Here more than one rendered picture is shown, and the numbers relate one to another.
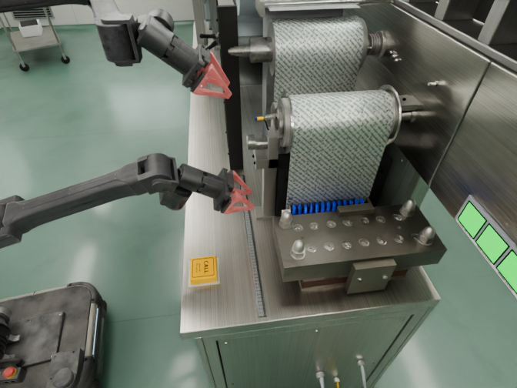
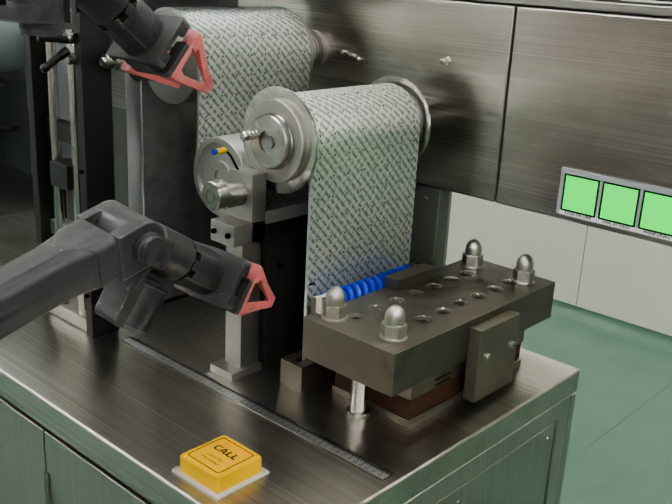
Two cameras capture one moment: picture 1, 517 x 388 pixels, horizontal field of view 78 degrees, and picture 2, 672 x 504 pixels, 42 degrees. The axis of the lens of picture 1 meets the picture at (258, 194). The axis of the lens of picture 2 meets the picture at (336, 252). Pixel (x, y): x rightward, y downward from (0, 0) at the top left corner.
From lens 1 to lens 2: 0.73 m
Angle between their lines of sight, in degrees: 42
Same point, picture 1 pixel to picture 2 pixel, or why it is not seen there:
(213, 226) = (159, 414)
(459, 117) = (502, 84)
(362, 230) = (444, 294)
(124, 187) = (86, 263)
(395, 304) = (538, 393)
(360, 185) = (397, 239)
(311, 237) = not seen: hidden behind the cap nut
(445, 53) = (447, 19)
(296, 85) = (230, 109)
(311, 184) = (338, 245)
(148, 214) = not seen: outside the picture
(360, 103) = (374, 94)
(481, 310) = not seen: outside the picture
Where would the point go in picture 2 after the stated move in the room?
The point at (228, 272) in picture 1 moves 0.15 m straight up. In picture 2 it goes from (266, 454) to (269, 345)
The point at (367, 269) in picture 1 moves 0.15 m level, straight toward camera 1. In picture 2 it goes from (493, 329) to (532, 378)
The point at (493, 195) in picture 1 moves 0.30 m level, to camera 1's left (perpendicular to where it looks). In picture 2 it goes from (591, 147) to (445, 171)
